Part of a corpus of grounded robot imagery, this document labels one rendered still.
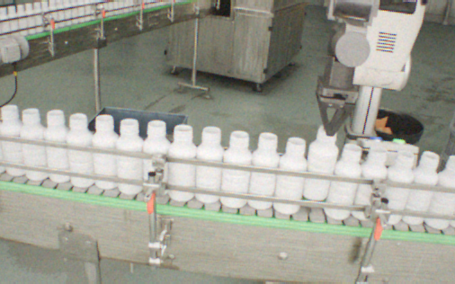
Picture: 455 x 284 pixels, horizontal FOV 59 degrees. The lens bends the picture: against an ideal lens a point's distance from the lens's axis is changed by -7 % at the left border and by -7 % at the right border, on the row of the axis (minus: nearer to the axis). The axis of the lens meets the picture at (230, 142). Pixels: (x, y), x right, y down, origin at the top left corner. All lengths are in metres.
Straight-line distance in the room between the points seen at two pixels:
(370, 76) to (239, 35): 3.24
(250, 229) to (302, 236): 0.11
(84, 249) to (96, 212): 0.12
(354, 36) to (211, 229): 0.50
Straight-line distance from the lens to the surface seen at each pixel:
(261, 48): 4.53
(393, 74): 1.47
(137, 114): 1.55
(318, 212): 0.97
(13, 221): 1.13
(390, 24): 1.43
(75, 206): 1.01
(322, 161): 0.87
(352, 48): 0.71
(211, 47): 4.76
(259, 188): 0.91
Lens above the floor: 1.53
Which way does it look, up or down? 26 degrees down
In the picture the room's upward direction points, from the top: 5 degrees clockwise
